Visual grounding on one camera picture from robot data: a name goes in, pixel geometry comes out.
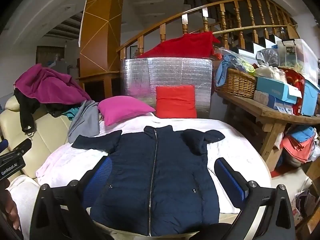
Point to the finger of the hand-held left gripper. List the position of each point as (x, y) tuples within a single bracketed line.
[(23, 145), (3, 146)]

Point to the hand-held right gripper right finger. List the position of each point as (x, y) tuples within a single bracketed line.
[(232, 180)]

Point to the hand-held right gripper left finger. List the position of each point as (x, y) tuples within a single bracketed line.
[(100, 180)]

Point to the navy padded jacket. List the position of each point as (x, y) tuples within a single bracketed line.
[(162, 180)]

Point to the person's left hand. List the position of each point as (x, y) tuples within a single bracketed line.
[(8, 205)]

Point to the cream leather sofa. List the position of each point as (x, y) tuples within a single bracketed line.
[(45, 135)]

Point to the black garment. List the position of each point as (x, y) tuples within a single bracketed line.
[(25, 115)]

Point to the pale pink blanket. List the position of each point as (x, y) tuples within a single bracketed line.
[(62, 162)]

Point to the teal garment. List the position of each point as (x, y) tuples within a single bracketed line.
[(71, 112)]

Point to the grey garment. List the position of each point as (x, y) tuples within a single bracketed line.
[(85, 122)]

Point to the magenta garment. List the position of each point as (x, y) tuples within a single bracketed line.
[(50, 85)]

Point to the stack of orange cloths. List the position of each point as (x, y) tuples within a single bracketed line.
[(297, 147)]

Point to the magenta pillow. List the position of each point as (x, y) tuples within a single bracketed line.
[(122, 110)]

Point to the wicker basket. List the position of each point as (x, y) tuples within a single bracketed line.
[(237, 82), (250, 105)]

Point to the white and blue box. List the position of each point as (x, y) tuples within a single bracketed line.
[(265, 98)]

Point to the white cabinet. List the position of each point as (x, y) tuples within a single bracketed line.
[(74, 71)]

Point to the red pillow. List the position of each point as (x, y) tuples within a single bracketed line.
[(175, 102)]

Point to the blue cardboard box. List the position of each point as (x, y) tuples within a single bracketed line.
[(272, 86)]

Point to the wooden cabinet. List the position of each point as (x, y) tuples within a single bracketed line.
[(100, 76)]

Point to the blue cloth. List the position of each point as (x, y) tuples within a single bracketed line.
[(220, 75)]

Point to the blue plastic bin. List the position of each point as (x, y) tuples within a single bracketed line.
[(310, 97)]

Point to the yellow green item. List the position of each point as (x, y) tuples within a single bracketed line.
[(247, 67)]

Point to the cream plastic bag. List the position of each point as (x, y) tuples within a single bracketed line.
[(270, 72)]

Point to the red gift bag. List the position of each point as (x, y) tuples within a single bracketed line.
[(297, 80)]

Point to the silver foil panel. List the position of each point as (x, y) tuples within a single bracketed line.
[(170, 72)]

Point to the orange wooden column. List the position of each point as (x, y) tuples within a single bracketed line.
[(100, 42)]

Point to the dark plastic bag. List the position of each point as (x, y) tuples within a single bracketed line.
[(268, 56)]

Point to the small framed picture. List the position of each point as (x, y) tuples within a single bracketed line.
[(133, 51)]

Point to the staircase steps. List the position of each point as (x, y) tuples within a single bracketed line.
[(260, 46)]

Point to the red cloth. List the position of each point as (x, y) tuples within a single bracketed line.
[(187, 46)]

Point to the clear plastic storage box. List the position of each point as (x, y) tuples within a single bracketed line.
[(307, 55)]

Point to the wooden stair railing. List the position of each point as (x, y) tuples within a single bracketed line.
[(162, 32)]

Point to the dark wooden frame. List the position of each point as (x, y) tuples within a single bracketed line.
[(47, 53)]

